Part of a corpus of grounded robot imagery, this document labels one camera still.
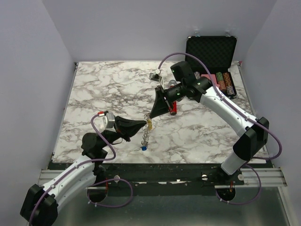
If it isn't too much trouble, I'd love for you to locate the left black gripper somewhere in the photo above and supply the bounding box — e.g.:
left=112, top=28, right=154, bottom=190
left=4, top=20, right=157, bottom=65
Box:
left=100, top=115, right=147, bottom=149

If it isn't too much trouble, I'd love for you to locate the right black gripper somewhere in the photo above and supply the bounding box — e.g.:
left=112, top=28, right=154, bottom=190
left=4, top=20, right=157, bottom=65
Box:
left=150, top=81, right=186, bottom=119

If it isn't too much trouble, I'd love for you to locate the yellow capped key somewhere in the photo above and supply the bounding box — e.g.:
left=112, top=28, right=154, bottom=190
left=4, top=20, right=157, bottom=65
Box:
left=147, top=119, right=152, bottom=130

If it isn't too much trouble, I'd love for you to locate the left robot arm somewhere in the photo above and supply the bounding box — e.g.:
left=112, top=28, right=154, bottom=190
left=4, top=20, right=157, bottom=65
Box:
left=20, top=111, right=147, bottom=226

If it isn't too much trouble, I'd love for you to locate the red glitter microphone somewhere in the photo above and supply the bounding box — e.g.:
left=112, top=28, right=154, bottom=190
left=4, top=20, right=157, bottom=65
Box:
left=168, top=79, right=178, bottom=116

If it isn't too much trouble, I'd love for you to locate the pink playing cards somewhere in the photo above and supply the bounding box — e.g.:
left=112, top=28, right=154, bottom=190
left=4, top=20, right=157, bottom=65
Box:
left=201, top=74, right=219, bottom=86

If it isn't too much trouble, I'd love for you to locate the black poker chip case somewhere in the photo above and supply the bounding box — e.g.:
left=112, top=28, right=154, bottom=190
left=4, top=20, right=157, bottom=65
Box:
left=185, top=36, right=237, bottom=99

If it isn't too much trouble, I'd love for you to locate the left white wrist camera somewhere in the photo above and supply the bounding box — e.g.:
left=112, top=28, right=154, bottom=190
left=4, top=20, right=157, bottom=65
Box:
left=103, top=113, right=115, bottom=129

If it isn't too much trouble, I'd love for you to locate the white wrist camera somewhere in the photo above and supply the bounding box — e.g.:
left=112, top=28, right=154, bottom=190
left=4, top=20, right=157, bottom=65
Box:
left=103, top=113, right=115, bottom=129
left=149, top=69, right=164, bottom=87

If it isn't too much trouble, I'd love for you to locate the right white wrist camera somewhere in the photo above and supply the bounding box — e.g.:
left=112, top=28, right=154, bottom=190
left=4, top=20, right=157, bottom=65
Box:
left=149, top=69, right=164, bottom=87

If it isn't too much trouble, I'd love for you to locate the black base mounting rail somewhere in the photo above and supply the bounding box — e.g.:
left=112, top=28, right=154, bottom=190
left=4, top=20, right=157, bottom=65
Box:
left=90, top=163, right=244, bottom=197

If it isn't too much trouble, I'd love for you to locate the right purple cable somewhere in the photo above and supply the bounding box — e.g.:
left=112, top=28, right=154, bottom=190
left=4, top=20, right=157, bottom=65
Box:
left=158, top=52, right=283, bottom=205

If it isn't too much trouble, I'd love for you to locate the purple cable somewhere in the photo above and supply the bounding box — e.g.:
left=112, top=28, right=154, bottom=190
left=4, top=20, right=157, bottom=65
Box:
left=28, top=111, right=134, bottom=226
left=158, top=52, right=283, bottom=205

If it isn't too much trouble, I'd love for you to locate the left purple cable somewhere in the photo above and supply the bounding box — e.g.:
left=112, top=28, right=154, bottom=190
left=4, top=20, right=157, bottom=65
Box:
left=28, top=111, right=134, bottom=226

